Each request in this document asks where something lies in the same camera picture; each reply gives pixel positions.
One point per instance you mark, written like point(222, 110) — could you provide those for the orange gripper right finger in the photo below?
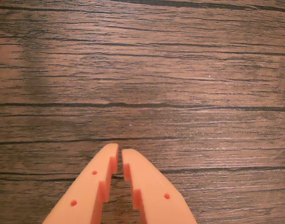
point(151, 186)

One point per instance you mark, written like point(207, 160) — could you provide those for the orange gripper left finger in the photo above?
point(86, 186)

